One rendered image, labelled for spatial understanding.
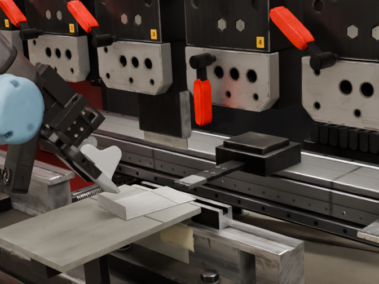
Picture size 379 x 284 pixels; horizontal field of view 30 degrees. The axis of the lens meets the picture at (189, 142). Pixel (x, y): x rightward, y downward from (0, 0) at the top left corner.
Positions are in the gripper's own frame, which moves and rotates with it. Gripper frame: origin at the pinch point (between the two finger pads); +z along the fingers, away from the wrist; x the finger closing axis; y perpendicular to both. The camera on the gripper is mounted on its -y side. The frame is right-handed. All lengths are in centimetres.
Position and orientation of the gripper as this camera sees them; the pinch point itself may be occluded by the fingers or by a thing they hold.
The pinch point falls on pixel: (100, 186)
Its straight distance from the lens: 108.1
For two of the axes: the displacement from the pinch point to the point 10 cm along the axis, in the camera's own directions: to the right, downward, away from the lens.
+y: 6.0, -7.6, 2.5
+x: -5.8, -2.0, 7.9
